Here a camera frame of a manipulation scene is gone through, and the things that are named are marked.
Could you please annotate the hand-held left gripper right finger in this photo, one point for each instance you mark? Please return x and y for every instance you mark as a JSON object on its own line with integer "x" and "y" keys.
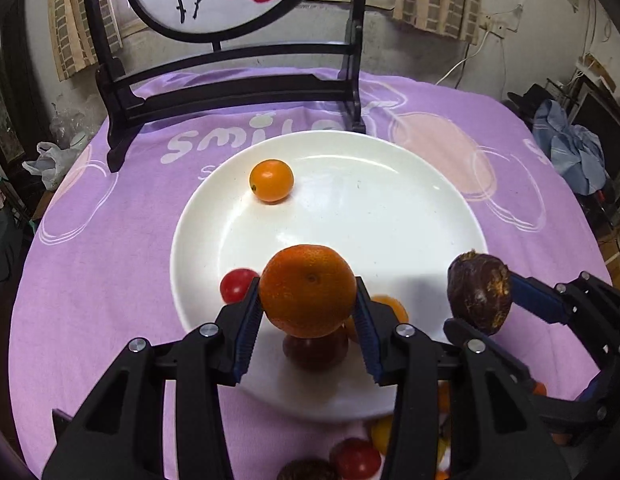
{"x": 366, "y": 332}

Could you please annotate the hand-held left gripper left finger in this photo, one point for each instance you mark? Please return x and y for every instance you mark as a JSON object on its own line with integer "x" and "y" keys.
{"x": 246, "y": 332}

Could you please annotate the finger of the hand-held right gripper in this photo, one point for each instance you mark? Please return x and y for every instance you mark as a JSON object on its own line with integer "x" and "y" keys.
{"x": 534, "y": 297}
{"x": 512, "y": 367}

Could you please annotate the large orange mandarin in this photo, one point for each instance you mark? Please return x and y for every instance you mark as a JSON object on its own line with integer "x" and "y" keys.
{"x": 307, "y": 290}

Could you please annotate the white round plate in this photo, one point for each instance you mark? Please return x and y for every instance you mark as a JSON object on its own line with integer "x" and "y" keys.
{"x": 350, "y": 230}

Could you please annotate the yellow-orange tomato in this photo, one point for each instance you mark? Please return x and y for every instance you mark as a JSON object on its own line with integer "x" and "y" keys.
{"x": 392, "y": 310}

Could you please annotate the purple printed tablecloth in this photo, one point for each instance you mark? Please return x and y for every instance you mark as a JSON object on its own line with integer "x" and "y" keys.
{"x": 115, "y": 260}

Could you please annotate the blue cloth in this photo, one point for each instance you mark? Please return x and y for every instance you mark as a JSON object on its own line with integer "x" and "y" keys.
{"x": 574, "y": 150}

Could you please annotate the black monitor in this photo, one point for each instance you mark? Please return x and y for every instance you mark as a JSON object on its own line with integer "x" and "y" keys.
{"x": 607, "y": 125}

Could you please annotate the dark cloth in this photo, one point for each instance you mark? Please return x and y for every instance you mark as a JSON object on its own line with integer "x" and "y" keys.
{"x": 532, "y": 100}

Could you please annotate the dark wooden persimmon screen stand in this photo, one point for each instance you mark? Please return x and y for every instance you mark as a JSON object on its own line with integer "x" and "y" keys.
{"x": 230, "y": 95}

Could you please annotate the white plastic bag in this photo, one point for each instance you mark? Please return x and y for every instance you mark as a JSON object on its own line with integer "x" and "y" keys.
{"x": 50, "y": 162}

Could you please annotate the white wall socket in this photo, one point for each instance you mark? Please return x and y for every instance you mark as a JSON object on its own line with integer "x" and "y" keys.
{"x": 494, "y": 26}

